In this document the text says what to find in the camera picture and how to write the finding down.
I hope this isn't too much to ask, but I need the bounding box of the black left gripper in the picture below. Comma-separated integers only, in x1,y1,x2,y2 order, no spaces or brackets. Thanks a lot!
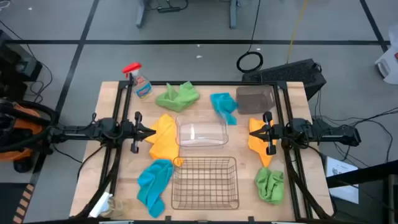
121,111,156,154

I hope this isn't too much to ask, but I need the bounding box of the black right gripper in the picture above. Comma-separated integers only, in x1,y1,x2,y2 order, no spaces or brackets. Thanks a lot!
249,111,285,156

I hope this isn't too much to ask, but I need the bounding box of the orange microfiber towel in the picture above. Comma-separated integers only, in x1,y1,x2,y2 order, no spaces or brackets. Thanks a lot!
248,117,277,168
144,113,185,167

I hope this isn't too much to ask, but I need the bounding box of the green microfiber towel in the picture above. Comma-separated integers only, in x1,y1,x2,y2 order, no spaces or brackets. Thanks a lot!
254,167,285,206
155,81,200,113

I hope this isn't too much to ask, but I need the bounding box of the teal microfiber towel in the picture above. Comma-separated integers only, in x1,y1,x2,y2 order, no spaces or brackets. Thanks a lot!
210,92,239,126
136,159,174,218

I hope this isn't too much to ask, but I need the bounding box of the clear plastic bin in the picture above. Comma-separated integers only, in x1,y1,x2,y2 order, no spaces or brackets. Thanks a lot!
175,114,229,147

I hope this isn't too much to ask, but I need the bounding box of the copper wire basket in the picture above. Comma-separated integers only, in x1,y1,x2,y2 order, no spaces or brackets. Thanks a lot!
170,156,240,211

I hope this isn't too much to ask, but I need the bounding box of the smoked grey plastic bin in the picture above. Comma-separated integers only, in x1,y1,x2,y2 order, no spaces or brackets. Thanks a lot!
235,85,277,115

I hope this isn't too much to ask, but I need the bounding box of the spray bottle with red trigger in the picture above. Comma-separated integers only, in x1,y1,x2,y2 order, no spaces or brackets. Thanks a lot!
122,62,154,100

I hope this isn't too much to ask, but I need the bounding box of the black computer tower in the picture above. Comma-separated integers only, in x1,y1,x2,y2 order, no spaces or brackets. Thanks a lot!
241,58,327,101

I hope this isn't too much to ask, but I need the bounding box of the clear bottle with white cap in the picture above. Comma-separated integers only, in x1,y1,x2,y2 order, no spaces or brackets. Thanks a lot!
88,192,131,218

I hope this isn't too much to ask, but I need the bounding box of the white printed paper sheet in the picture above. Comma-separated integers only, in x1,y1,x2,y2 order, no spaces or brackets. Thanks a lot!
325,156,360,205

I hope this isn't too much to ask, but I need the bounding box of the black beam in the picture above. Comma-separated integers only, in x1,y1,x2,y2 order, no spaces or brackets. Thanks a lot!
326,160,398,189

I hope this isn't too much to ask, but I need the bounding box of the grey desk leg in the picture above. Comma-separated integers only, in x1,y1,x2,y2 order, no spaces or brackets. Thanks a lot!
229,0,239,30
136,0,147,29

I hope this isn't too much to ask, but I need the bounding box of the orange shop vacuum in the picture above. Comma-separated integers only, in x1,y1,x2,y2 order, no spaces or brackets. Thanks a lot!
0,98,60,174

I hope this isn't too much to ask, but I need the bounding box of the black power strip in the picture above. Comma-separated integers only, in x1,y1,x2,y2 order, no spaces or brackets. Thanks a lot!
157,6,182,14

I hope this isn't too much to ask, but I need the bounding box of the black equipment stack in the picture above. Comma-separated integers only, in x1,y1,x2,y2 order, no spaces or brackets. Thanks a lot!
0,29,43,100

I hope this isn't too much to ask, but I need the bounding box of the black aluminium table frame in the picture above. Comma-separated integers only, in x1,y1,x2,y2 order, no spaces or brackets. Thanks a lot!
74,80,335,223

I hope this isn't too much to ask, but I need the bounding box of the coiled black cable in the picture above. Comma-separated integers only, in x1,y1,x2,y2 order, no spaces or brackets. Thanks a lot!
236,0,264,74

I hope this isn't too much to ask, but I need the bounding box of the black vacuum hose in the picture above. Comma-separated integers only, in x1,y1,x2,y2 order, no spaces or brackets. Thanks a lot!
0,99,60,153

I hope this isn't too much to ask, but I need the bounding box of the black floor cable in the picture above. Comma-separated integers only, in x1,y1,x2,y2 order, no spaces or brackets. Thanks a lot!
310,107,398,164
0,20,53,103

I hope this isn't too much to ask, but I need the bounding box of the yellow cable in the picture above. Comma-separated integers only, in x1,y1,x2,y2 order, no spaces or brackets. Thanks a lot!
285,0,309,65

